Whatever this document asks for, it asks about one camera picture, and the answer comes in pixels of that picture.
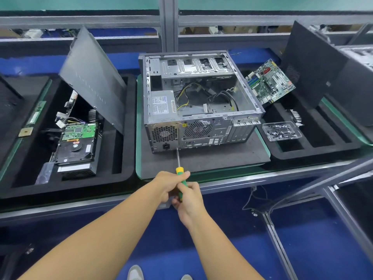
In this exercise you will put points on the person's right hand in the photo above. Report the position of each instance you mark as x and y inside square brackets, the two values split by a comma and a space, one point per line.
[192, 204]

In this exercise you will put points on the person's left hand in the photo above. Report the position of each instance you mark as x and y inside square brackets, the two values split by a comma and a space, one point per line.
[166, 182]

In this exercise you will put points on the person's left thumb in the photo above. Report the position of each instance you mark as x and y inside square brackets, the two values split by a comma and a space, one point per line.
[183, 175]

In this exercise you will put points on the person's right thumb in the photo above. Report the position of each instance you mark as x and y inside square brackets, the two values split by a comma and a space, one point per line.
[191, 188]

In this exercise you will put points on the person's left forearm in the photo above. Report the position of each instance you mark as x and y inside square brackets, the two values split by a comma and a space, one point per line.
[96, 236]

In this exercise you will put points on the person's right forearm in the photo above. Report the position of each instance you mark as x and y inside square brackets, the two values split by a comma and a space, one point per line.
[221, 253]

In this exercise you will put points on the open grey computer case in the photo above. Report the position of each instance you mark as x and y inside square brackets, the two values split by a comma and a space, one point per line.
[204, 128]

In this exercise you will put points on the green edged work tray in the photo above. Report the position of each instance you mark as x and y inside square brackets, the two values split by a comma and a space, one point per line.
[138, 128]
[349, 125]

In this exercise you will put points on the black foam tray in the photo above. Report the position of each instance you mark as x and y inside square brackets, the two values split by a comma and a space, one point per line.
[116, 160]
[320, 142]
[17, 113]

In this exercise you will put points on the grey power supply unit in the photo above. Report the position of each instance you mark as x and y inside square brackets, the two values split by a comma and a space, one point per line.
[160, 106]

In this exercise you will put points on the person's right shoe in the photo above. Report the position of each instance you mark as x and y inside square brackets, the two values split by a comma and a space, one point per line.
[186, 277]

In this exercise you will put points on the person's shoe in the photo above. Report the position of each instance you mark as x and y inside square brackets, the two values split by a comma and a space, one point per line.
[135, 273]
[186, 277]

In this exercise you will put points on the black optical drive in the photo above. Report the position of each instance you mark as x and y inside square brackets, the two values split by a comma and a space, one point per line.
[87, 169]

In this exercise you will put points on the person's left shoe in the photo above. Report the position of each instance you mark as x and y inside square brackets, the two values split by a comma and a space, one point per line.
[135, 273]

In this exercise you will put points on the clear plastic screw tray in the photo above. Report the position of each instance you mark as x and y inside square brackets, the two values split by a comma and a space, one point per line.
[281, 131]

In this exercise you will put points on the small finned heatsink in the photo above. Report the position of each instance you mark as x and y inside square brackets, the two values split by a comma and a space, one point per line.
[92, 116]

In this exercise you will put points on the hard drive with green board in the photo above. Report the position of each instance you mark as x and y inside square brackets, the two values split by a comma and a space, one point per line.
[75, 144]

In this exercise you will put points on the black cooler heatsink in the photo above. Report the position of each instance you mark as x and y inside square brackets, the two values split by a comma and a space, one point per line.
[295, 117]

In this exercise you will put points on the green motherboard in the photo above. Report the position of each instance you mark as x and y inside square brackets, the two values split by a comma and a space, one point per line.
[269, 81]

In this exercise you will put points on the dark grey case side panel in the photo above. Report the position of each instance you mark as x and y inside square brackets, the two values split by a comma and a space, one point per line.
[93, 78]
[314, 64]

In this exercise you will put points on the small expansion card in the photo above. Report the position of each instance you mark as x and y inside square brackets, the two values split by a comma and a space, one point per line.
[70, 100]

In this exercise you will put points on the clear plastic bag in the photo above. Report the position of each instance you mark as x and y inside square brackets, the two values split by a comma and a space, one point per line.
[43, 174]

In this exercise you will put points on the green memory stick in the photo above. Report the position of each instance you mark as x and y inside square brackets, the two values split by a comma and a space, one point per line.
[36, 113]

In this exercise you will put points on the square processor chip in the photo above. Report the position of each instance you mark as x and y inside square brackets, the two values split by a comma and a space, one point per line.
[25, 132]

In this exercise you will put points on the aluminium workbench frame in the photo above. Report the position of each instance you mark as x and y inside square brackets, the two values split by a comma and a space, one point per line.
[167, 23]

